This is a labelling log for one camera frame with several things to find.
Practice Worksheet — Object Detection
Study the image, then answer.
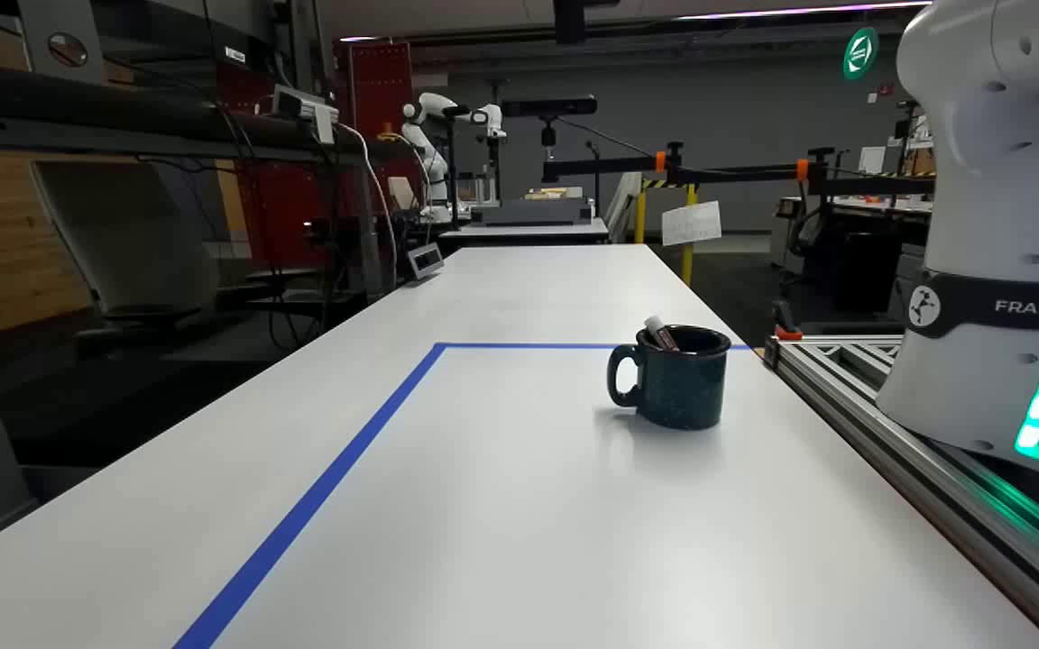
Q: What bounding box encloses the marker with white cap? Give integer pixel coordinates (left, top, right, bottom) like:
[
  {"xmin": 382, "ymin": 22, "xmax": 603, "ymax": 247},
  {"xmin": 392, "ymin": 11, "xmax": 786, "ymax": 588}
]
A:
[{"xmin": 645, "ymin": 319, "xmax": 678, "ymax": 350}]

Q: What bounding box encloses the white paper sign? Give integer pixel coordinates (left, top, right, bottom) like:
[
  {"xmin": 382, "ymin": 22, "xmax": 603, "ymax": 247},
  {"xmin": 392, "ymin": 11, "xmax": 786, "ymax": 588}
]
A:
[{"xmin": 661, "ymin": 202, "xmax": 720, "ymax": 247}]

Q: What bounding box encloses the aluminium extrusion base frame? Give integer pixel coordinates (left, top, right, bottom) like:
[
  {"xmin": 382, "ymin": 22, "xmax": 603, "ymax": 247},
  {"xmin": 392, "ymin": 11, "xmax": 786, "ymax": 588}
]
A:
[{"xmin": 764, "ymin": 335, "xmax": 1039, "ymax": 625}]

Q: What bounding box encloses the dark green ceramic mug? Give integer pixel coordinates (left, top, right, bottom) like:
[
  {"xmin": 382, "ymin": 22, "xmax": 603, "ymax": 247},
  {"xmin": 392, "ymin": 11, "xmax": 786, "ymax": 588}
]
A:
[{"xmin": 604, "ymin": 325, "xmax": 733, "ymax": 428}]

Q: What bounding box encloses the red cabinet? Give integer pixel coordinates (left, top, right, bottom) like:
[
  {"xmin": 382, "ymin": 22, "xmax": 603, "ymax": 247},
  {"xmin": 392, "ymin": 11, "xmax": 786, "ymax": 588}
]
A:
[{"xmin": 241, "ymin": 35, "xmax": 410, "ymax": 266}]

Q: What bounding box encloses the blue tape line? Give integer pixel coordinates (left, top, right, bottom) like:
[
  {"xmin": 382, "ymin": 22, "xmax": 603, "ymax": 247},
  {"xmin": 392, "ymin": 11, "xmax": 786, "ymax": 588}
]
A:
[{"xmin": 170, "ymin": 341, "xmax": 754, "ymax": 649}]

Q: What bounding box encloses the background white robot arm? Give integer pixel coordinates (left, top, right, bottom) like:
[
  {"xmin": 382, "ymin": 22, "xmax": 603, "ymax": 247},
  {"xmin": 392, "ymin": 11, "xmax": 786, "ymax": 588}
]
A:
[{"xmin": 401, "ymin": 89, "xmax": 505, "ymax": 223}]

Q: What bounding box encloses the yellow post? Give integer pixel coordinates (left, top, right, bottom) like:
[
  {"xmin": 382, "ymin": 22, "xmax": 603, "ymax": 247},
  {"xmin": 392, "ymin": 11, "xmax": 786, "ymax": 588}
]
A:
[{"xmin": 681, "ymin": 184, "xmax": 699, "ymax": 284}]

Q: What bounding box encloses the green round sign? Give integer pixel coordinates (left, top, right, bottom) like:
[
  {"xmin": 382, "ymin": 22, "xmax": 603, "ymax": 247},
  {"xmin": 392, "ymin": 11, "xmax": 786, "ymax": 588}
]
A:
[{"xmin": 841, "ymin": 29, "xmax": 881, "ymax": 81}]

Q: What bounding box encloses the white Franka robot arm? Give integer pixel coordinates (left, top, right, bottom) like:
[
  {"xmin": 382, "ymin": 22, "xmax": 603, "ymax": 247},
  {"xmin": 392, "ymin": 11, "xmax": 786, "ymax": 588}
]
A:
[{"xmin": 876, "ymin": 0, "xmax": 1039, "ymax": 474}]

